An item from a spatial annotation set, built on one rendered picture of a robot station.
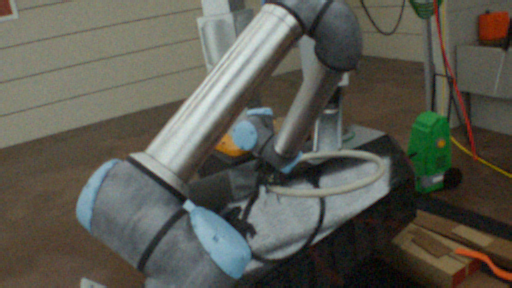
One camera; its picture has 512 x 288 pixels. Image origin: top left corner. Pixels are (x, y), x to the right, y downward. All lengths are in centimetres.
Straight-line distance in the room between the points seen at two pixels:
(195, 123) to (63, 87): 697
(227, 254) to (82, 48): 709
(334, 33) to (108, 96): 702
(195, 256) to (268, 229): 107
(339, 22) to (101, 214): 64
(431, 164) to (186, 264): 281
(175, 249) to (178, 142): 21
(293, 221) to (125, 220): 116
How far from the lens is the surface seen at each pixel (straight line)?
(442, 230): 296
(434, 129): 340
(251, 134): 144
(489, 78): 452
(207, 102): 91
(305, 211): 196
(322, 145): 207
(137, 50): 788
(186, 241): 84
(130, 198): 86
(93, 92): 790
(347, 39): 103
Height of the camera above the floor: 167
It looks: 19 degrees down
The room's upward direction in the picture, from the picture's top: 9 degrees counter-clockwise
